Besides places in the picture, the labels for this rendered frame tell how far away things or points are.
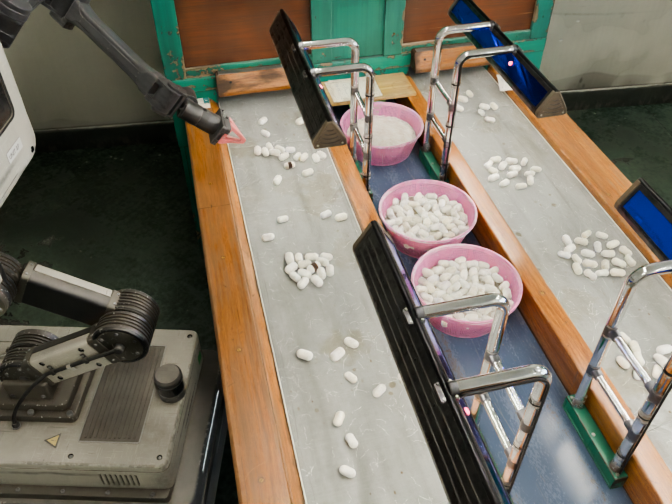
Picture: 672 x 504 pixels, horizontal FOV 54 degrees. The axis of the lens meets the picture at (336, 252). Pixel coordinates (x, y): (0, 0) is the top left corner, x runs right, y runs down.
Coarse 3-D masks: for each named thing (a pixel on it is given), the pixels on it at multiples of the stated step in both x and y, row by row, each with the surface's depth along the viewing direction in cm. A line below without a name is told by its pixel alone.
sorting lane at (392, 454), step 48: (288, 96) 228; (240, 144) 207; (288, 144) 207; (240, 192) 189; (288, 192) 189; (336, 192) 189; (288, 240) 174; (336, 240) 174; (288, 288) 162; (336, 288) 162; (288, 336) 151; (336, 336) 151; (384, 336) 151; (288, 384) 141; (336, 384) 141; (384, 384) 141; (336, 432) 133; (384, 432) 133; (336, 480) 125; (384, 480) 125; (432, 480) 125
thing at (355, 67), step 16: (304, 48) 175; (352, 48) 179; (352, 64) 166; (352, 80) 185; (368, 80) 169; (352, 96) 189; (368, 96) 172; (352, 112) 192; (368, 112) 175; (352, 128) 195; (368, 128) 179; (352, 144) 200; (368, 144) 182; (368, 160) 185; (368, 176) 189; (368, 192) 193
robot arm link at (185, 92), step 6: (168, 84) 171; (174, 84) 173; (174, 90) 171; (180, 90) 173; (186, 90) 182; (192, 90) 184; (186, 96) 173; (192, 96) 180; (180, 102) 174; (174, 108) 175; (162, 114) 174; (168, 114) 176
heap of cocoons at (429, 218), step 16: (400, 208) 183; (416, 208) 184; (432, 208) 186; (448, 208) 184; (400, 224) 182; (416, 224) 181; (432, 224) 179; (448, 224) 179; (464, 224) 180; (432, 240) 174
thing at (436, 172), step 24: (456, 24) 182; (480, 24) 183; (480, 48) 172; (504, 48) 172; (432, 72) 190; (456, 72) 174; (432, 96) 195; (456, 96) 178; (432, 120) 198; (432, 168) 202
